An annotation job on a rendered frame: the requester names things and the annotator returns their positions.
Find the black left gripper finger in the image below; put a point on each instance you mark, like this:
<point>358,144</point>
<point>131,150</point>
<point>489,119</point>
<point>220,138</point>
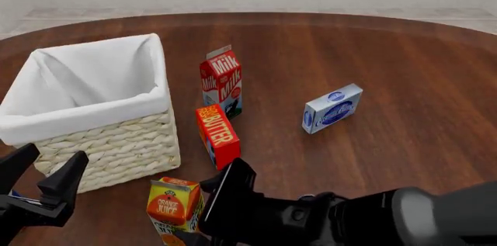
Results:
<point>64,182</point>
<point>19,161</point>

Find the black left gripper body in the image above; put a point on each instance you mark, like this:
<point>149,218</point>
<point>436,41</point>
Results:
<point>39,211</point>

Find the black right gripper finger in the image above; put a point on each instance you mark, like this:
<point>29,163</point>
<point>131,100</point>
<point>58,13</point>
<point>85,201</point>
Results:
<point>198,238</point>
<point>213,183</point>

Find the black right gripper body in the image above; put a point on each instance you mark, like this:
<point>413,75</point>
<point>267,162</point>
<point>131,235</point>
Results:
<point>231,190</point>

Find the orange juice carton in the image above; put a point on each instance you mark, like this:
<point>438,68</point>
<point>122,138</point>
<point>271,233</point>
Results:
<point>171,202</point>

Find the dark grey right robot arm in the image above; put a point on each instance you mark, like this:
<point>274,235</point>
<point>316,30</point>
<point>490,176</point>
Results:
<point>388,219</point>

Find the white woven basket with liner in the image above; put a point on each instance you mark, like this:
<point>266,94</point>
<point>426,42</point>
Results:
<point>116,144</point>

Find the red butter box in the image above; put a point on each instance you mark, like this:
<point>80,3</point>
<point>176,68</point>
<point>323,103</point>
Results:
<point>219,132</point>

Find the red and white milk carton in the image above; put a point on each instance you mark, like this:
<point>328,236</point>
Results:
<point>227,83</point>

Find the blue-white cream cheese box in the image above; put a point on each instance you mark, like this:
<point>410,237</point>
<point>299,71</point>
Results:
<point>334,110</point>

